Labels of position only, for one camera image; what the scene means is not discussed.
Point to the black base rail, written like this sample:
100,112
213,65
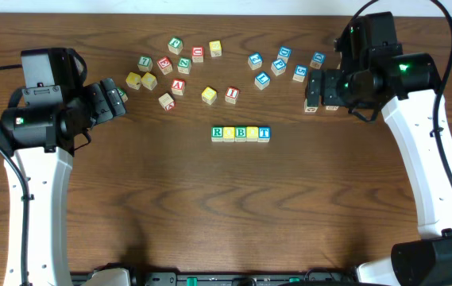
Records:
311,277

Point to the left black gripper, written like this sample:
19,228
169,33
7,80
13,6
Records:
106,100

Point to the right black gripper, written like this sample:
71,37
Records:
317,90

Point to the green V block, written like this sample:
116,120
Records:
122,94

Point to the green 7 block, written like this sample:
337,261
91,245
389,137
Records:
145,64

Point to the green J block top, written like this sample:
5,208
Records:
175,45

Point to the red I block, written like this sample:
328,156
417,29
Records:
232,94

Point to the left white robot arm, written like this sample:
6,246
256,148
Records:
37,135

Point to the blue D block right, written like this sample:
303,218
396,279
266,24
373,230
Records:
317,60

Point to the green J block right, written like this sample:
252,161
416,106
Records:
310,108

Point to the green N block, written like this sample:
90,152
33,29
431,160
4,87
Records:
184,65

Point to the green B block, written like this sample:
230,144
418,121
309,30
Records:
240,134

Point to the blue T block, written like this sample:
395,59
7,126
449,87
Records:
264,134

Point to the blue L block left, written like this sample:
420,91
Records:
262,80

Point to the red A block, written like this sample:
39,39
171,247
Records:
178,86

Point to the blue D block upper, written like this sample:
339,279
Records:
284,53

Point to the green R block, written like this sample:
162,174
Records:
217,134

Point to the blue 5 block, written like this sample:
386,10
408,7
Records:
300,73

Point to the yellow block centre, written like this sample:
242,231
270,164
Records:
209,95

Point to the yellow block far left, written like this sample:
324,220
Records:
133,80

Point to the blue d block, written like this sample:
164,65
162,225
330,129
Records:
317,60
284,53

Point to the blue P block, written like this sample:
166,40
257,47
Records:
278,67

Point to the tilted red wooden block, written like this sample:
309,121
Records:
167,101

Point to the red U block top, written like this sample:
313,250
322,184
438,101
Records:
197,54

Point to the blue 2 block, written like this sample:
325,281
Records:
255,61

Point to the green j block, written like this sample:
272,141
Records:
175,45
310,108

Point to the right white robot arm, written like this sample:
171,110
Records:
406,91

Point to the yellow block top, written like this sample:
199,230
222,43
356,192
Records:
215,48

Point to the red E block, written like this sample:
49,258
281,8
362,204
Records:
165,65

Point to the yellow O block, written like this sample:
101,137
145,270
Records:
228,134
252,133

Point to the yellow block beside left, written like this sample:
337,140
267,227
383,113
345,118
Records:
149,81

